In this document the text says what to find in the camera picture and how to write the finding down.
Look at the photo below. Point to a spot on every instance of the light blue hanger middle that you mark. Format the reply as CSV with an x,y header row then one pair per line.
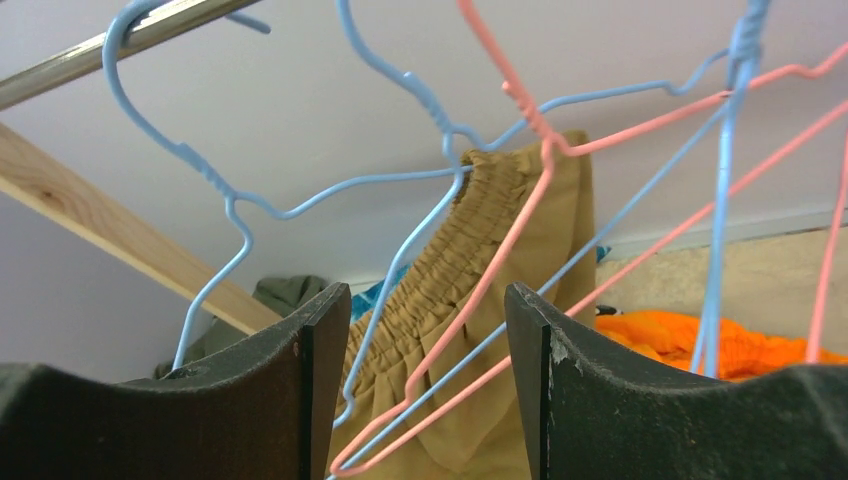
x,y
744,57

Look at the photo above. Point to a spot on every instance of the wooden clothes rack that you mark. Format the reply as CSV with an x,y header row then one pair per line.
x,y
74,156

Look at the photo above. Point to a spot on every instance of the dark green shorts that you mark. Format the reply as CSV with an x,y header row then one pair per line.
x,y
229,314

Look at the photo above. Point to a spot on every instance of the tan khaki shorts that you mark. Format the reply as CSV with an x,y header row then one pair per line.
x,y
439,331

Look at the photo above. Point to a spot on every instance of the light blue hanger holding shorts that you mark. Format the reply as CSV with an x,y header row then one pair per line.
x,y
114,40

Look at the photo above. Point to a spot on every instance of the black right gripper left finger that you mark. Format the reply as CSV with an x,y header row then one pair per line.
x,y
262,408

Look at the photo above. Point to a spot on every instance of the blue patterned shorts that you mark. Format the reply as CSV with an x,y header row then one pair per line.
x,y
365,301

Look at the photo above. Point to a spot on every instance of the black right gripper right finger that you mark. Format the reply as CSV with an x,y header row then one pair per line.
x,y
593,409

